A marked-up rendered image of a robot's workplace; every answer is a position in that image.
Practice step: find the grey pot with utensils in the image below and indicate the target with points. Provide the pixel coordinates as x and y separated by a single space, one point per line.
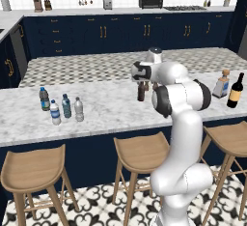
227 1

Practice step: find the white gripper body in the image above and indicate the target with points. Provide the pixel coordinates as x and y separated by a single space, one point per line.
139 74

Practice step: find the pale green bottle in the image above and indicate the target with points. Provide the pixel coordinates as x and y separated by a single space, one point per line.
205 1

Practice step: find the tall dark blue cabinet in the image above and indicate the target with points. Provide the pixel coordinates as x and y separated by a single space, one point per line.
239 14

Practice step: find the white blue-labelled plastic bottle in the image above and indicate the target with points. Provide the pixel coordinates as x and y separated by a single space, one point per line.
55 114

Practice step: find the dark blue kitchen island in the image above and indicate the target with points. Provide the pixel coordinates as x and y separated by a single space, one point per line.
93 159

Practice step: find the square cork-topped glass bottle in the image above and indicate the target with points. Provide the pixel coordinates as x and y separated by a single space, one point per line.
221 85

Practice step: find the black toaster oven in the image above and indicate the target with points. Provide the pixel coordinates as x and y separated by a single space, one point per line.
150 0

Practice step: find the silver toaster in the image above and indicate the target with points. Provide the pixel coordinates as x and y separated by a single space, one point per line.
107 3

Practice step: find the clear grey plastic bottle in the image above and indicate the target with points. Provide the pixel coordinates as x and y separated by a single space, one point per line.
79 110

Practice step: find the wooden knife block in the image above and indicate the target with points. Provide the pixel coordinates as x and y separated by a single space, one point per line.
48 4

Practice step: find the wooden bar stool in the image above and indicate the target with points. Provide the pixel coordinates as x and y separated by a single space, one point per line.
32 168
230 139
141 152

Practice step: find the long dark blue cupboard run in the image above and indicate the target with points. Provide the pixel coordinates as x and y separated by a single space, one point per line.
128 36

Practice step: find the white paper towel roll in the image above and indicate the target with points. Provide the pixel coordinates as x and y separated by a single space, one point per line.
5 2

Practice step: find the cupboard run with dishwasher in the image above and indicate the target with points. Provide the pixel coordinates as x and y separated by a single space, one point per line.
13 56

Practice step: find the brown glass bottle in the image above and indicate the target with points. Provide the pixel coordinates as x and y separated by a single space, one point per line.
141 93

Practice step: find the dark slim bottle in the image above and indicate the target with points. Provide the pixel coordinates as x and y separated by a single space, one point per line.
209 0

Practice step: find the black hob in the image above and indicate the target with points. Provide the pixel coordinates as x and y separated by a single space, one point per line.
185 8

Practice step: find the dark-labelled plastic bottle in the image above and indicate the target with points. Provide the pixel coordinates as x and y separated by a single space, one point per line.
44 100

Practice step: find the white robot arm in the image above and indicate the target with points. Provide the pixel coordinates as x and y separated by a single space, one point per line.
183 146

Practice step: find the brown coffee machine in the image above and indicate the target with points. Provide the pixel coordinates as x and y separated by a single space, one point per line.
37 2

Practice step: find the dark wine bottle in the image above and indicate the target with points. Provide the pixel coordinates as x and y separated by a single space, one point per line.
235 94

